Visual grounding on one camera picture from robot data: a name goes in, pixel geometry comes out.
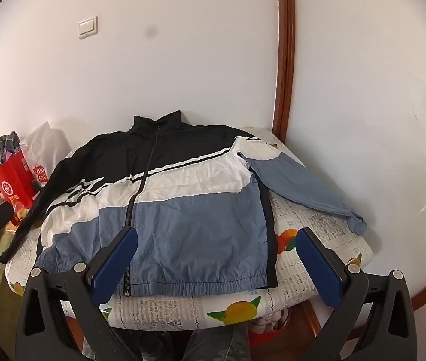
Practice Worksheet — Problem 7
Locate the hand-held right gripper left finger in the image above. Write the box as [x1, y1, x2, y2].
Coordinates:
[16, 227, 144, 361]

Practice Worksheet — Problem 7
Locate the white light switch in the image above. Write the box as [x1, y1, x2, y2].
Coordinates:
[78, 16, 99, 40]

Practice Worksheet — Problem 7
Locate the dark patterned cloth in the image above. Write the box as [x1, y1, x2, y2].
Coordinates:
[138, 321, 252, 361]

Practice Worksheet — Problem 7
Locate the white plastic bag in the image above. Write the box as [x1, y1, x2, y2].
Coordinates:
[20, 120, 72, 189]

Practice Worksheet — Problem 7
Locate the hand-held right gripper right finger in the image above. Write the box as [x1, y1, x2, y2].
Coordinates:
[296, 227, 424, 361]

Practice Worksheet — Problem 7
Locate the fruit print table cover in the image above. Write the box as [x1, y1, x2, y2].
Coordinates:
[5, 124, 375, 332]

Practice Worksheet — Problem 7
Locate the red paper gift bag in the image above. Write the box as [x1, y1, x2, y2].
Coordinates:
[0, 150, 40, 210]

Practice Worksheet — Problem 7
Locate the brown wooden door frame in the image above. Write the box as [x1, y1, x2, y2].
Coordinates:
[271, 0, 297, 144]

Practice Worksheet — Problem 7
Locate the black white blue jacket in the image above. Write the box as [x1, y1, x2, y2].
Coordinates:
[0, 111, 367, 297]

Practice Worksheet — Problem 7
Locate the plaid cloth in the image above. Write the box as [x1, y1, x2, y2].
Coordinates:
[0, 131, 23, 167]

